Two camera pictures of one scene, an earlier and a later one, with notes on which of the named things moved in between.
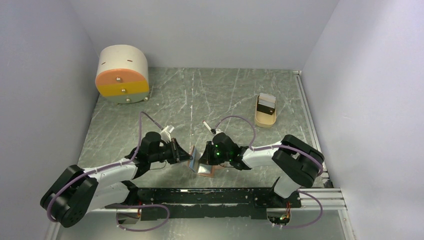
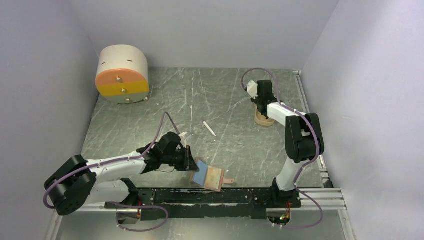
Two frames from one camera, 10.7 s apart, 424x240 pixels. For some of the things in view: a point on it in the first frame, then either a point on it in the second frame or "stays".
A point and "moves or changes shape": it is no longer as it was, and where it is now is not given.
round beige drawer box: (122, 73) stays
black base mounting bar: (209, 202) stays
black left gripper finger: (180, 154) → (191, 165)
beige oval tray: (264, 120) stays
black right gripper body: (215, 156) → (257, 100)
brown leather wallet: (204, 169) moves or changes shape
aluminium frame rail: (323, 196) stays
